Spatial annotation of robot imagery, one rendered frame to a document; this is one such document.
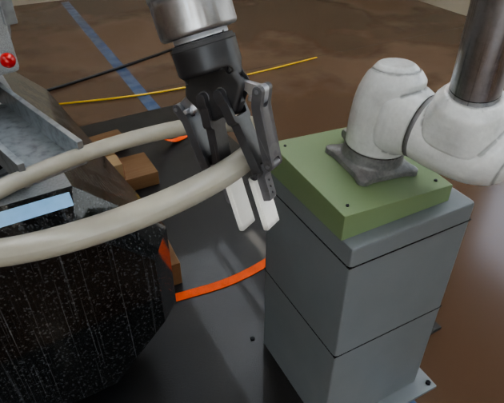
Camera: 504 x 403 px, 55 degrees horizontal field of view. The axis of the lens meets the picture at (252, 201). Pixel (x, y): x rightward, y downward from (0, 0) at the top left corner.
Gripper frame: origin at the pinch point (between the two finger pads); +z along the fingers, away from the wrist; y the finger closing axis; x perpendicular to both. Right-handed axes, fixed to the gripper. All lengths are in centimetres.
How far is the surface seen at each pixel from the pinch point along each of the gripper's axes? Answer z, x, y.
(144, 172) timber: 35, -131, 166
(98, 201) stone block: 11, -33, 76
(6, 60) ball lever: -28, -17, 64
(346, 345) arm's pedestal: 66, -51, 23
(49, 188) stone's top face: 3, -24, 80
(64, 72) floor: -29, -226, 323
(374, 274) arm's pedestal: 44, -53, 11
